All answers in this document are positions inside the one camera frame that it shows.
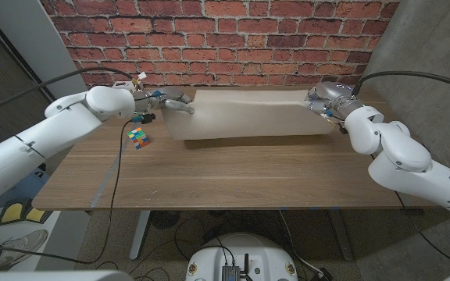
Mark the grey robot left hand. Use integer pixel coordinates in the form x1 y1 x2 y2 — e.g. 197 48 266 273
133 86 195 116

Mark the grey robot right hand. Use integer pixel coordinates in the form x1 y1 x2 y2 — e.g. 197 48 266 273
303 80 365 118

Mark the cream memory foam sheet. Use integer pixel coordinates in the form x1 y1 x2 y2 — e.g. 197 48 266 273
161 88 334 141

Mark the multicoloured Rubik's cube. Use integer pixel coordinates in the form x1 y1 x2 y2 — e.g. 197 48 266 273
127 126 151 151

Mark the red brick print backdrop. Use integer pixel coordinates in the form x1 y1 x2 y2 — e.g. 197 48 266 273
39 0 402 108

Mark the black round fan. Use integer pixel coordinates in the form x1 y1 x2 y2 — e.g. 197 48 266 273
149 210 181 230

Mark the white metal table leg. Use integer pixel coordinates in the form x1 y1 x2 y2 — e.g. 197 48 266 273
129 210 152 261
328 209 355 261

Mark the blue storage bin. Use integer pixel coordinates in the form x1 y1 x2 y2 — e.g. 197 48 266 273
0 167 50 210

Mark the white robot torso base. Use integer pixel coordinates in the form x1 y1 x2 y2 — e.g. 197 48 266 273
185 233 299 281

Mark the yellow and black pad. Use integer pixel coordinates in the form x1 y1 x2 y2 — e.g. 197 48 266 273
0 197 48 226

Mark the small grey electronics box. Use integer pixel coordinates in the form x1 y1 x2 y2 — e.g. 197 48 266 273
220 265 241 281

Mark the white sneaker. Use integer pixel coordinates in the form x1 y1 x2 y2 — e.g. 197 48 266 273
0 229 49 272

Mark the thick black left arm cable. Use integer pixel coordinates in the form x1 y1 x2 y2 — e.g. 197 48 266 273
0 66 137 118

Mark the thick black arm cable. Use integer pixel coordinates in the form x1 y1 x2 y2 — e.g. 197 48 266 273
0 66 137 118
350 69 450 97

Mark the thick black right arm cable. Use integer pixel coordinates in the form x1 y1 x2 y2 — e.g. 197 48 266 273
350 69 450 97

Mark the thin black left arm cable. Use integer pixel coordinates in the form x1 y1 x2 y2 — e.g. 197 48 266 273
0 116 148 265

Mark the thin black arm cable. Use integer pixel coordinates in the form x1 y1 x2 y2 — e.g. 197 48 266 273
0 116 148 265
369 154 450 270

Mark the white wall panel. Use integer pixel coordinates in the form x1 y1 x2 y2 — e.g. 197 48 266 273
0 0 101 124

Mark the white floor cable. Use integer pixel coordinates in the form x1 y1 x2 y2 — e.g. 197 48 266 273
278 209 323 276

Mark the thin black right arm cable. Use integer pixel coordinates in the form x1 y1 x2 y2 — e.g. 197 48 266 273
369 154 450 270

